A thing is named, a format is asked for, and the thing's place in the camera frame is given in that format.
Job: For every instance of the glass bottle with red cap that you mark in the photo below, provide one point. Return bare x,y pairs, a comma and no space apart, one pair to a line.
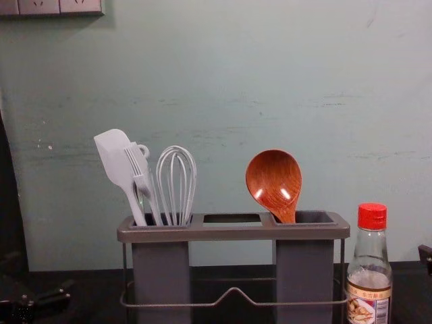
369,270

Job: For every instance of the brown wooden spoon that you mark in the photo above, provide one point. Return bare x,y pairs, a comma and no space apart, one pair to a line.
273,179

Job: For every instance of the grey plastic utensil cup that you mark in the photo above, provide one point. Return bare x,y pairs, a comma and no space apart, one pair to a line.
303,270
161,270

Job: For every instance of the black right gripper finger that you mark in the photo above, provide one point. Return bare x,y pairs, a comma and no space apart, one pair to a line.
426,256

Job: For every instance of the black table cloth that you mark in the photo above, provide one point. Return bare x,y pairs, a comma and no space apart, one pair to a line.
84,303

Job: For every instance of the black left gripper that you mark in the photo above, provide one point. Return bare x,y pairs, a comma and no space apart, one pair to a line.
15,312

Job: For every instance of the pale grey silicone whisk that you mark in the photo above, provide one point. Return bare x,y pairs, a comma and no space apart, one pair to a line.
176,155

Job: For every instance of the pale grey silicone spatula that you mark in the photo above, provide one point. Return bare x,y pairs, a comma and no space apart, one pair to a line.
111,148

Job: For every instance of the grey wall socket panel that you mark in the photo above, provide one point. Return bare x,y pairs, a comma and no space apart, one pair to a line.
50,6

